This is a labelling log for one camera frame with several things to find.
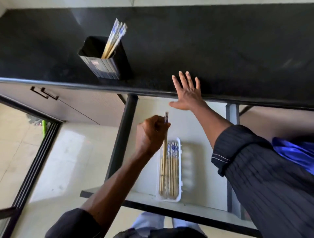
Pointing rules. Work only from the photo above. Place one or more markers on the person's right hand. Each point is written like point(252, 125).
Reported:
point(189, 96)

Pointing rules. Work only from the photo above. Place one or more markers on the person's left hand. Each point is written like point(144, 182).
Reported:
point(147, 136)

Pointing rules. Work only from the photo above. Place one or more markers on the person's right little finger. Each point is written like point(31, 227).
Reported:
point(198, 83)

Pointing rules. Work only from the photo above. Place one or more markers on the person's right middle finger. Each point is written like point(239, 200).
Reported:
point(183, 79)

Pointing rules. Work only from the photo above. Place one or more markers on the person's left fingers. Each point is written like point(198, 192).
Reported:
point(160, 125)

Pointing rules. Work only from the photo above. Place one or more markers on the person's right thumb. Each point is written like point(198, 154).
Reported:
point(175, 104)

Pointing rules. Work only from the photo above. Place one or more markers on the single blue-patterned wooden chopstick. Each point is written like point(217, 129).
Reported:
point(163, 159)

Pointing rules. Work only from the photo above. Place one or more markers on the person's left forearm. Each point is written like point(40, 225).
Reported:
point(117, 186)

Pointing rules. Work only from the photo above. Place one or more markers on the person's right forearm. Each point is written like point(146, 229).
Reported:
point(211, 122)

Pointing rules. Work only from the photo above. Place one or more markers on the bundle of wooden chopsticks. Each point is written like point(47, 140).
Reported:
point(173, 169)

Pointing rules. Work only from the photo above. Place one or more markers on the white plastic cutlery tray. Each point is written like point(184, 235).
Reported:
point(180, 171)

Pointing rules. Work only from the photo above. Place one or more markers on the white pull-out drawer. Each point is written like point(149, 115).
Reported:
point(203, 171)

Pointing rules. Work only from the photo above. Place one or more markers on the beige cabinet door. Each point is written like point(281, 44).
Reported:
point(98, 107)
point(24, 98)

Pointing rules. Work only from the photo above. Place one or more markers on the black square utensil holder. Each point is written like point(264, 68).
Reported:
point(108, 65)

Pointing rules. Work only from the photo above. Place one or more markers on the beige cabinet panel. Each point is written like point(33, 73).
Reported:
point(277, 122)

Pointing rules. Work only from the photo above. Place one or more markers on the light blue trousers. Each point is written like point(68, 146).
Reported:
point(147, 220)

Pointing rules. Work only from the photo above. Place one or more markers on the green plastic object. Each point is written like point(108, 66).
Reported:
point(44, 128)

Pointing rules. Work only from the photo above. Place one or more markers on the shiny blue cloth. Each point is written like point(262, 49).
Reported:
point(294, 153)

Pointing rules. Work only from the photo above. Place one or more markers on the dark striped shirt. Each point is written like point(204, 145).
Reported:
point(269, 191)

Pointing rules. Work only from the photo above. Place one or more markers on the black sliding door frame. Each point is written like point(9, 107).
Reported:
point(32, 169)

